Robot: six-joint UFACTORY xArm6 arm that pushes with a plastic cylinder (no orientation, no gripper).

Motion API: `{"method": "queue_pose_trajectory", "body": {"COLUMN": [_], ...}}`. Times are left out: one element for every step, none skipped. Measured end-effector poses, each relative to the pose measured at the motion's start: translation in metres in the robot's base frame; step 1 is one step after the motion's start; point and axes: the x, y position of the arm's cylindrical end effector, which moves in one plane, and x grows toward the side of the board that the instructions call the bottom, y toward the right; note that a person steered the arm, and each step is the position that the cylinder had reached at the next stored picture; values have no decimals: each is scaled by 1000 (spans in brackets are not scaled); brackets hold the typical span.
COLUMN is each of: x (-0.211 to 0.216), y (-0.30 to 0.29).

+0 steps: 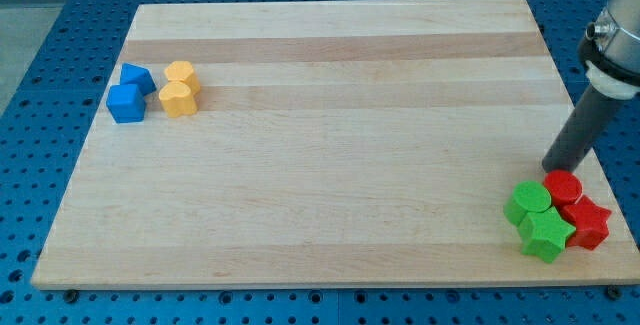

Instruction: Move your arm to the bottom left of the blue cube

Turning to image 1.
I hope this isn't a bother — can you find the blue cube block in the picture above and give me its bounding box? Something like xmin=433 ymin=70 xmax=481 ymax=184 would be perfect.
xmin=106 ymin=84 xmax=146 ymax=123

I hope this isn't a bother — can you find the wooden board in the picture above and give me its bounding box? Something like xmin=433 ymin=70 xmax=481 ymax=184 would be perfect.
xmin=31 ymin=0 xmax=639 ymax=290

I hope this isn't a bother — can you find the yellow heart block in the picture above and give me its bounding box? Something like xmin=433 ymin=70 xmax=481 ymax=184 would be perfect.
xmin=158 ymin=81 xmax=198 ymax=118

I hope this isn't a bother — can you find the yellow hexagon block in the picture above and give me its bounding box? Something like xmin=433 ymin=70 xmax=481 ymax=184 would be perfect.
xmin=164 ymin=61 xmax=201 ymax=94

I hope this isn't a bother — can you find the blue triangular block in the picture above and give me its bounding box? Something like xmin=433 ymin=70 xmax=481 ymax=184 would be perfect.
xmin=120 ymin=63 xmax=157 ymax=96

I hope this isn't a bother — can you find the green cylinder block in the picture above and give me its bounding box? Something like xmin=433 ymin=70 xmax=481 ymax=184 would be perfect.
xmin=503 ymin=181 xmax=552 ymax=226

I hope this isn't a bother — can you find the green star block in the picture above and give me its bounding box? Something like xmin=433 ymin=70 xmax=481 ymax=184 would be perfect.
xmin=517 ymin=207 xmax=576 ymax=263

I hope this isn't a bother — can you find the red cylinder block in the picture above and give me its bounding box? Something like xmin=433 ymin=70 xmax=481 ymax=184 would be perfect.
xmin=542 ymin=170 xmax=583 ymax=208

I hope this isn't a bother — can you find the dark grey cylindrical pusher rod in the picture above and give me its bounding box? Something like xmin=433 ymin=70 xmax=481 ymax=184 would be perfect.
xmin=541 ymin=85 xmax=624 ymax=173

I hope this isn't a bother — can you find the red star block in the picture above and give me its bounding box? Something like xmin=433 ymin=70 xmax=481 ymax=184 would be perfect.
xmin=560 ymin=195 xmax=612 ymax=250

